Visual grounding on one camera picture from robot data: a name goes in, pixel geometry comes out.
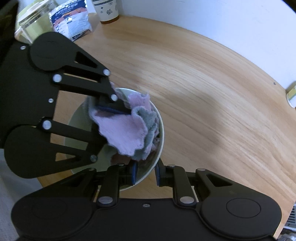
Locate grey and pink cloth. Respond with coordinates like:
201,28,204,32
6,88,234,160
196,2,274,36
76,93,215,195
84,88,160,161

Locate glass pitcher cream lid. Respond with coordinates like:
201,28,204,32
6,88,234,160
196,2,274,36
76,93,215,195
15,1,57,44

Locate blue printed plastic pouch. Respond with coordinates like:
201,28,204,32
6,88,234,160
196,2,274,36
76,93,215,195
49,0,92,42

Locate red lid patterned tumbler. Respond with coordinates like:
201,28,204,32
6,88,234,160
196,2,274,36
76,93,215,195
92,0,119,24

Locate white radiator heater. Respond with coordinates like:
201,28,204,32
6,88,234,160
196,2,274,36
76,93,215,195
284,203,296,232

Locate white small pill bottle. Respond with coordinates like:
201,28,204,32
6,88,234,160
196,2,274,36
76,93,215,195
286,85,296,108

